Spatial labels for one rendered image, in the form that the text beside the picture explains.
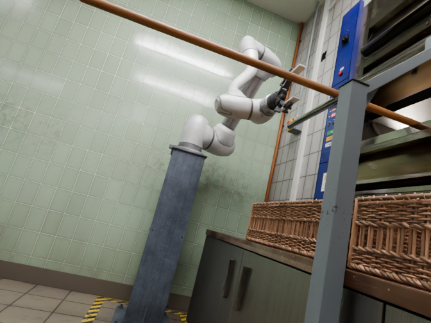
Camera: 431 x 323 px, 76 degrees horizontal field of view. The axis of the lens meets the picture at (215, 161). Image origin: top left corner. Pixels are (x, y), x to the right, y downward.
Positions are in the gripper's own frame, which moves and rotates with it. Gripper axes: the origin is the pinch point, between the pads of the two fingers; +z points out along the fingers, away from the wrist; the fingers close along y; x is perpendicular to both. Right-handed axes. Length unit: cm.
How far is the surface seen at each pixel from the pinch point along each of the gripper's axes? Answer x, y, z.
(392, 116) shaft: -41.2, 0.7, 2.8
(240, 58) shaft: 24.7, 1.2, 2.6
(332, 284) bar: 7, 64, 43
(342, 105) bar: 9, 29, 41
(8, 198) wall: 125, 73, -118
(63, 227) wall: 87, 83, -119
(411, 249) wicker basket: -2, 55, 49
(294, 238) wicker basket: -2, 57, 13
